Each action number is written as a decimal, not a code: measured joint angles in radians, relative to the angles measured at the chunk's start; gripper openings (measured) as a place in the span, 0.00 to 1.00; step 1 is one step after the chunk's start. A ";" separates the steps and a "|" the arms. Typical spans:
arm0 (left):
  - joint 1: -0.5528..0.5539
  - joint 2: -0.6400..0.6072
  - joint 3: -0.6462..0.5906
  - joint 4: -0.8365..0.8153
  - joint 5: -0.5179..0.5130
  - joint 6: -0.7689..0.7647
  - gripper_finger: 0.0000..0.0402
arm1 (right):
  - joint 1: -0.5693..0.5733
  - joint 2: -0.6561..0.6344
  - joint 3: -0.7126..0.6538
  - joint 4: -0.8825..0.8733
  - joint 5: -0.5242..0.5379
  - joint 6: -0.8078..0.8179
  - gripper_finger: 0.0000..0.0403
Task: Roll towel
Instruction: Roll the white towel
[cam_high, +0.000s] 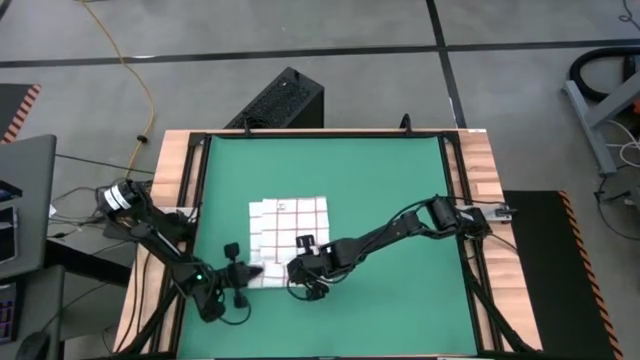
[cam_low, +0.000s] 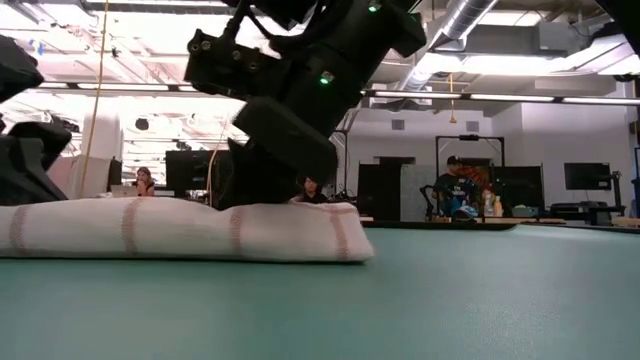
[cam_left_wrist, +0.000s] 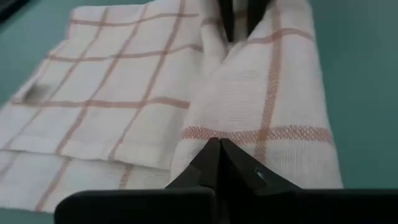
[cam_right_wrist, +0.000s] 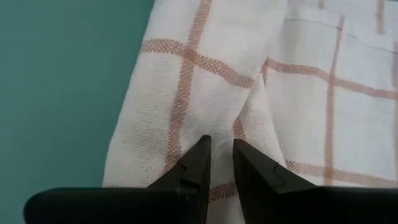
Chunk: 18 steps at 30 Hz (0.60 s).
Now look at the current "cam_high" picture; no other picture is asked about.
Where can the black keyboard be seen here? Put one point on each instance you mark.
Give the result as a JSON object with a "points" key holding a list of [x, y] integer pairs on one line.
{"points": [[6, 315]]}

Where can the grey metal stand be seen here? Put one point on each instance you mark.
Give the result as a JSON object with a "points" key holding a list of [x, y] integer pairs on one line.
{"points": [[595, 125]]}

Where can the green table mat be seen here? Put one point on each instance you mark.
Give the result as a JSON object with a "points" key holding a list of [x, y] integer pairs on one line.
{"points": [[350, 165]]}

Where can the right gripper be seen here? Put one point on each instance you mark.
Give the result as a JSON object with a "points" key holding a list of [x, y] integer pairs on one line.
{"points": [[305, 267]]}

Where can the large black orange-striped floor mat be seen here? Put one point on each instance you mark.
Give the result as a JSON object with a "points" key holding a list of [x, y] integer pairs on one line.
{"points": [[550, 275]]}

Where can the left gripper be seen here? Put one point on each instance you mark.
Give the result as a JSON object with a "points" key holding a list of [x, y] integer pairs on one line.
{"points": [[235, 277]]}

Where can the small black orange-striped floor mat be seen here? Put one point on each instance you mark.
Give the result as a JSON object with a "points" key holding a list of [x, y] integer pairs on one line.
{"points": [[12, 105]]}

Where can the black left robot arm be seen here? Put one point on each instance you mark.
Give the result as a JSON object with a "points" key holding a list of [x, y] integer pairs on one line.
{"points": [[160, 240]]}

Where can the white red-checked towel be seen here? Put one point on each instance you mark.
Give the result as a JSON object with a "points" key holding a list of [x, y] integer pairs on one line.
{"points": [[290, 220]]}

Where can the black table frame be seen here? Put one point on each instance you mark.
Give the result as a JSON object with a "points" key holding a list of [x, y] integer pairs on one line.
{"points": [[325, 134]]}

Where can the grey side desk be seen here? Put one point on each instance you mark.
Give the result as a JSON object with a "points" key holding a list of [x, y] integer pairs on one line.
{"points": [[30, 165]]}

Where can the dark screen device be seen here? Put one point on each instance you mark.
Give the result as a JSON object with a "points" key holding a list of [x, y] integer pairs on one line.
{"points": [[7, 235]]}

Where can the black mat clamp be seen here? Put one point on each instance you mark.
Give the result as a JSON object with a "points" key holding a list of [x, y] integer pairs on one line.
{"points": [[246, 126], [406, 124]]}

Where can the black computer mouse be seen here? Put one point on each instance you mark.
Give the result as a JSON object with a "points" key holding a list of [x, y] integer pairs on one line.
{"points": [[32, 347]]}

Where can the grey keyboard tray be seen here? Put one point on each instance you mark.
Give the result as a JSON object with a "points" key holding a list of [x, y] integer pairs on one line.
{"points": [[45, 300]]}

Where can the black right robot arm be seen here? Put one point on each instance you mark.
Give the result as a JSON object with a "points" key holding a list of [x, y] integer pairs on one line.
{"points": [[380, 235]]}

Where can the black computer tower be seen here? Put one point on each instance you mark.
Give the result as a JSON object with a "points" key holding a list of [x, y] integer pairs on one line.
{"points": [[280, 100]]}

